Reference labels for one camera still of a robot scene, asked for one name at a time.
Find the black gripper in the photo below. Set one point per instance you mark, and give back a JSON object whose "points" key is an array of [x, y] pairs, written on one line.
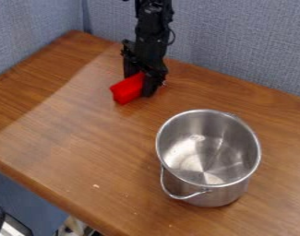
{"points": [[143, 55]]}

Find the red rectangular block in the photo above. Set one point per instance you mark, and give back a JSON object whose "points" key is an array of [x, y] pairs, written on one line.
{"points": [[128, 89]]}

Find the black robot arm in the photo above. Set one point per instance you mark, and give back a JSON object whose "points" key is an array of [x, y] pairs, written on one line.
{"points": [[155, 15]]}

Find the stainless steel pot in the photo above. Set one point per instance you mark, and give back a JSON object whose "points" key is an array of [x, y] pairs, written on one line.
{"points": [[209, 153]]}

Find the white object under table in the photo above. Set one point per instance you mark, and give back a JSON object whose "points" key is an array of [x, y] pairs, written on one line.
{"points": [[73, 227]]}

